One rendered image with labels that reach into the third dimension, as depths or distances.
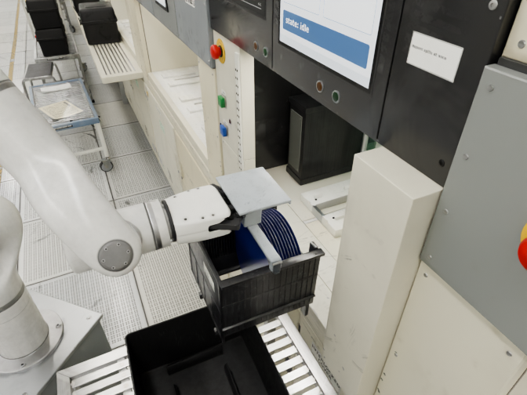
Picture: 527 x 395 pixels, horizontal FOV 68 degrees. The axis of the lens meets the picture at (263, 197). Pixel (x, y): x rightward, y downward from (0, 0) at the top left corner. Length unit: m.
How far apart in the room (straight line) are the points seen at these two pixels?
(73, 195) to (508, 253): 0.53
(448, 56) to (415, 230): 0.22
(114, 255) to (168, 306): 1.61
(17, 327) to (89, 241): 0.60
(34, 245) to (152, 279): 0.83
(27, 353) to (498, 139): 1.12
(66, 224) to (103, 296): 1.76
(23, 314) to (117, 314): 1.13
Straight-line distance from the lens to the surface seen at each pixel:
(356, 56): 0.62
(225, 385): 1.03
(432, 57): 0.52
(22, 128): 0.63
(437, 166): 0.54
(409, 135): 0.56
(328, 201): 1.31
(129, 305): 2.23
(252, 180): 0.73
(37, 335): 1.20
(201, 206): 0.67
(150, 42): 2.59
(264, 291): 0.74
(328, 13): 0.68
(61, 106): 3.38
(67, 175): 0.59
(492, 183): 0.48
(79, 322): 1.24
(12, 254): 1.05
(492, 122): 0.47
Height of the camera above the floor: 1.69
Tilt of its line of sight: 37 degrees down
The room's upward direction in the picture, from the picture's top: straight up
